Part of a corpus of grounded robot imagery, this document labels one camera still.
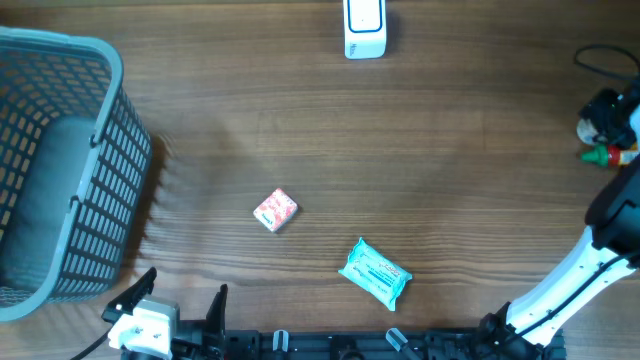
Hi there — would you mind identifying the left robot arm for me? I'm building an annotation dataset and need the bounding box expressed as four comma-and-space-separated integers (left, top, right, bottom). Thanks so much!
102, 268, 228, 360

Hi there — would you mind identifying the teal wet wipes pack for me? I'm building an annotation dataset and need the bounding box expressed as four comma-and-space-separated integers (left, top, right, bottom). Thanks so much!
338, 237, 413, 312

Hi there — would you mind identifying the yellow red sauce bottle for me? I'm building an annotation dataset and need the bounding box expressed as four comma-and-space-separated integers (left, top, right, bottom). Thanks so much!
580, 144, 639, 167

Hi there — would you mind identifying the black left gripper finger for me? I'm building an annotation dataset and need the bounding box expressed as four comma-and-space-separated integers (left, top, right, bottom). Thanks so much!
205, 284, 228, 335
101, 267, 157, 323

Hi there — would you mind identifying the green lid jar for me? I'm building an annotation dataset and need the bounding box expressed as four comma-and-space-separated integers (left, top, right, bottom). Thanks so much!
576, 119, 598, 146

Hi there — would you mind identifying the white barcode scanner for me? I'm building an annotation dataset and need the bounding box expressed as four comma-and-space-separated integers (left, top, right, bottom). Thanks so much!
343, 0, 387, 60

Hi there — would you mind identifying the small red white box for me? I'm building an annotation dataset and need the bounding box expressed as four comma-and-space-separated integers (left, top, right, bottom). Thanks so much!
253, 188, 298, 233

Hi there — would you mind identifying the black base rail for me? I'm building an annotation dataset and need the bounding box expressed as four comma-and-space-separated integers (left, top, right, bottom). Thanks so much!
223, 328, 474, 360

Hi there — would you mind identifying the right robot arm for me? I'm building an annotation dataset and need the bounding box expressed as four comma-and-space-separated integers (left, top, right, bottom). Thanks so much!
469, 78, 639, 359

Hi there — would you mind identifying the grey plastic basket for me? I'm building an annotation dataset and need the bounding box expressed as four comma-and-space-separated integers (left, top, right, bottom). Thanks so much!
1, 27, 152, 322

